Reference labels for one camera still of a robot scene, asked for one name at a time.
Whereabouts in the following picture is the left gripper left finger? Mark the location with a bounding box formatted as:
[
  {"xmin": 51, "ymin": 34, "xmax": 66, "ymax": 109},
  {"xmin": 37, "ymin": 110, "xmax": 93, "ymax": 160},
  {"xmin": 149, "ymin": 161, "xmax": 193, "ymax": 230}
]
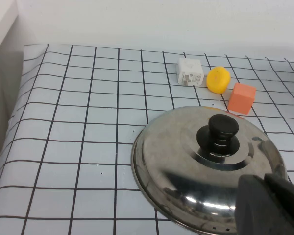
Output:
[{"xmin": 235, "ymin": 174, "xmax": 294, "ymax": 235}]

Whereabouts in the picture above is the stainless steel pot lid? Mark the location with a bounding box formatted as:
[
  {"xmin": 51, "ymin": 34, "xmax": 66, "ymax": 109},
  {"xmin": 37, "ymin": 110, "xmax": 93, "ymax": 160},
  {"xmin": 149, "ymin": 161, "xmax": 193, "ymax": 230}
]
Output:
[{"xmin": 131, "ymin": 105, "xmax": 289, "ymax": 235}]

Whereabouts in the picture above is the yellow rubber duck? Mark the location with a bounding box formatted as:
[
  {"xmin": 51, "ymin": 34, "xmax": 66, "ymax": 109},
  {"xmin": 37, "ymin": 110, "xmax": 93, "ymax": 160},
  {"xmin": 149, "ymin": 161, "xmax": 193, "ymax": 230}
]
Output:
[{"xmin": 206, "ymin": 66, "xmax": 231, "ymax": 94}]

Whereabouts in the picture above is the white grid tablecloth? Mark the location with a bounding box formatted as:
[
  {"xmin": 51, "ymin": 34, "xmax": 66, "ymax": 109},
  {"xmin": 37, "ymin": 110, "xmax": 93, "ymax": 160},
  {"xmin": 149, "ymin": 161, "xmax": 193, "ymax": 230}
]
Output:
[{"xmin": 0, "ymin": 44, "xmax": 294, "ymax": 235}]

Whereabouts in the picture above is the white power adapter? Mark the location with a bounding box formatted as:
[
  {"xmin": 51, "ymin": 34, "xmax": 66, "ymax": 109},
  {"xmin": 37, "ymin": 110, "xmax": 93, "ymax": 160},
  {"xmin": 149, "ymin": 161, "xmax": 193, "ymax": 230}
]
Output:
[{"xmin": 176, "ymin": 58, "xmax": 204, "ymax": 87}]

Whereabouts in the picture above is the orange foam cube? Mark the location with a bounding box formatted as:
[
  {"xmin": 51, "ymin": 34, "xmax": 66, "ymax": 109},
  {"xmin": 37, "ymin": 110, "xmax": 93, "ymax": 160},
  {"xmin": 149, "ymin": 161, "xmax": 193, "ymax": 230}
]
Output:
[{"xmin": 227, "ymin": 82, "xmax": 257, "ymax": 115}]

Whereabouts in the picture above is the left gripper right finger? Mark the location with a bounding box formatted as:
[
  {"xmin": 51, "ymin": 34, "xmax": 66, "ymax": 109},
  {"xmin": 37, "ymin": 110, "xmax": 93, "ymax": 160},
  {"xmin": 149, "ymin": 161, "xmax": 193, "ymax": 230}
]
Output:
[{"xmin": 264, "ymin": 173, "xmax": 294, "ymax": 228}]

